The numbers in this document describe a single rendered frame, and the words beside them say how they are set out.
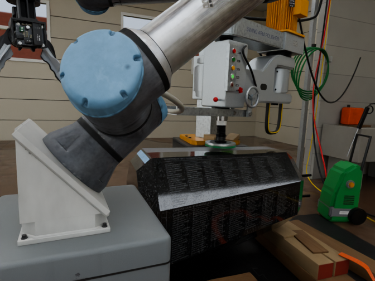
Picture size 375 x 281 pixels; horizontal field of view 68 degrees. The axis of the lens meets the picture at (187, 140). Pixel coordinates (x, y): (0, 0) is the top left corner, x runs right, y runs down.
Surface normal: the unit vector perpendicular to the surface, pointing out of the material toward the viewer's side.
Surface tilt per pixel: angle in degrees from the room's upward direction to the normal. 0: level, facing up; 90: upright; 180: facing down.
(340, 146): 90
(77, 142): 53
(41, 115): 90
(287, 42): 90
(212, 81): 90
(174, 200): 45
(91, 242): 0
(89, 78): 71
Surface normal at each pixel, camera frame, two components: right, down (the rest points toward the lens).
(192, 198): 0.29, -0.59
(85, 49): -0.04, -0.19
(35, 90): 0.38, 0.15
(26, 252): 0.04, -0.99
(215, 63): -0.75, 0.07
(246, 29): 0.66, 0.14
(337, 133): -0.92, 0.02
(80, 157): 0.49, -0.25
